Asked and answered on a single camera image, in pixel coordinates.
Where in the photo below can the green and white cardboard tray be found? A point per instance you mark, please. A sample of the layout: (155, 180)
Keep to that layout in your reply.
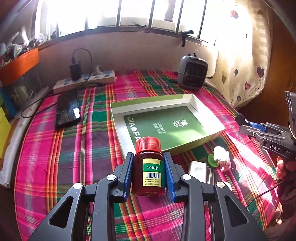
(181, 122)

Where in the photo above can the black smartphone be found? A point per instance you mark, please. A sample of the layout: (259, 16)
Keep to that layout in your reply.
(68, 110)

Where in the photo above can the green spool white top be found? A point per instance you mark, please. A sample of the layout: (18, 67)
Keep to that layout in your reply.
(212, 162)

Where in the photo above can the red-capped brown pill bottle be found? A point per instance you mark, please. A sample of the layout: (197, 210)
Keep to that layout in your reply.
(148, 168)

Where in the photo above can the black charger with cable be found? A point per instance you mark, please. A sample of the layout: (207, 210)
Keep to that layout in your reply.
(76, 74)

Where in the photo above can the small grey space heater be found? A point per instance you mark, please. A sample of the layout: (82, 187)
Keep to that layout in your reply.
(192, 72)

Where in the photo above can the person's right hand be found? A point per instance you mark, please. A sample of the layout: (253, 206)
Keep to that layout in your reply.
(282, 168)

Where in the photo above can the heart pattern curtain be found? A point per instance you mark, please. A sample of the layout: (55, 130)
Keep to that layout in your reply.
(244, 42)

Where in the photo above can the white power strip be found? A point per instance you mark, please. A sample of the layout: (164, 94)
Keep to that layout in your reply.
(104, 77)

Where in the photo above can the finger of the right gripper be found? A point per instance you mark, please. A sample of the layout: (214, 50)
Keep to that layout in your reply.
(259, 133)
(247, 126)

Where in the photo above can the orange plastic bin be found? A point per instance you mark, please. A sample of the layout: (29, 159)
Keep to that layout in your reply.
(18, 67)

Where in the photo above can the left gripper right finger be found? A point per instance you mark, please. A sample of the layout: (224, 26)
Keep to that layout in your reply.
(229, 219)

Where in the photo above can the pink white clip toy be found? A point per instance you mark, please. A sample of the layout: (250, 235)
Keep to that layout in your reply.
(223, 158)

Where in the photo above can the plaid tablecloth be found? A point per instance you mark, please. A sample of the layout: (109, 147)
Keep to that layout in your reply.
(52, 160)

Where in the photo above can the silver rectangular lighter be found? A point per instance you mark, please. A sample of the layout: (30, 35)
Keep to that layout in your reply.
(201, 172)

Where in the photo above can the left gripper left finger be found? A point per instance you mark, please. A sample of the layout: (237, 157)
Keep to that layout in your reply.
(68, 219)

